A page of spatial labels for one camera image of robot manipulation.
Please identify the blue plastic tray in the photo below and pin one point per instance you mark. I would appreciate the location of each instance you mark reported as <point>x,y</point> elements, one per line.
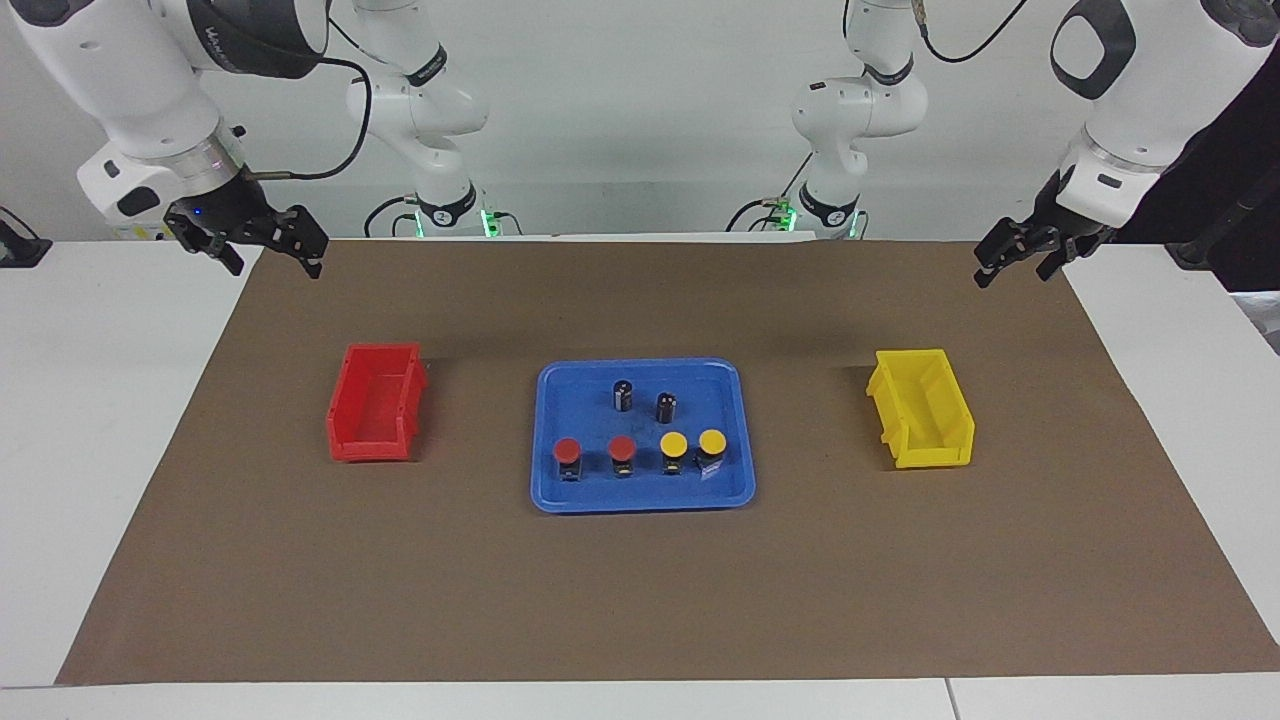
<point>580,410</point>

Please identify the white power strip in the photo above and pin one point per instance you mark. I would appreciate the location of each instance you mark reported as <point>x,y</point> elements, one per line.
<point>140,232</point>

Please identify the yellow push button with label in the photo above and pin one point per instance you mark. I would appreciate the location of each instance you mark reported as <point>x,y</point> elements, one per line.
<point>711,441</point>

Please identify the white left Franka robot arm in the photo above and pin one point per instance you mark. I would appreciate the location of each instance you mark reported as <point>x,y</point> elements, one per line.
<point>1150,90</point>

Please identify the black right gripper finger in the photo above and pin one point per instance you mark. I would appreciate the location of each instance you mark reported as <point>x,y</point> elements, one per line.
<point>228,255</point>
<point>312,245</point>

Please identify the black stand leg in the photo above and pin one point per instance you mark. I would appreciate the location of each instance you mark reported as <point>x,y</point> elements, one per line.
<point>1190,252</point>

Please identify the brown paper table mat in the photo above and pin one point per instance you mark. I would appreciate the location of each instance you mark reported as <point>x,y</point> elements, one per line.
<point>640,590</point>

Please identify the black fabric backdrop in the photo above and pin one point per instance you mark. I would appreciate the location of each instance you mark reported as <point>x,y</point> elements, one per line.
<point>1240,180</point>

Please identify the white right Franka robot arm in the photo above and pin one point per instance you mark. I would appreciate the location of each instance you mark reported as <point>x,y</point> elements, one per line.
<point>130,80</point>

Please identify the black clamp mount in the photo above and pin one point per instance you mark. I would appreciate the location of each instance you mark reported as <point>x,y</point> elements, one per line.
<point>20,250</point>

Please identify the black cylindrical capacitor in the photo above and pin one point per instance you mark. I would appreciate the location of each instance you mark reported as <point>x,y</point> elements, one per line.
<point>623,396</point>
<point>666,408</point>

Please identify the red plastic storage bin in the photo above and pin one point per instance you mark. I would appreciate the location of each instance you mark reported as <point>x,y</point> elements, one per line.
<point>375,415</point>

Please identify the white crumpled sheet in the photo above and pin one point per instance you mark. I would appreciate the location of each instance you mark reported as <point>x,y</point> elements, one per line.
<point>1262,315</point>

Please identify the red push button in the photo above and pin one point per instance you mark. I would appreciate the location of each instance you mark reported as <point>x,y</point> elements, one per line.
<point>622,448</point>
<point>567,450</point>

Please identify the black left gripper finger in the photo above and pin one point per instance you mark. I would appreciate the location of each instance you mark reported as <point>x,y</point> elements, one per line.
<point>990,268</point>
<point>1054,264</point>

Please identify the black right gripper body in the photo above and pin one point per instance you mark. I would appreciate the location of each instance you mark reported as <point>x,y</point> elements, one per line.
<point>230,215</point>

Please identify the yellow plastic storage bin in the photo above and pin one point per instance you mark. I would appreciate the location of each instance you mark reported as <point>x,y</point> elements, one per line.
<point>925,415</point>

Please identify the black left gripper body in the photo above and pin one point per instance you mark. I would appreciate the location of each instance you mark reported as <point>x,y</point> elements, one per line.
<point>1045,232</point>

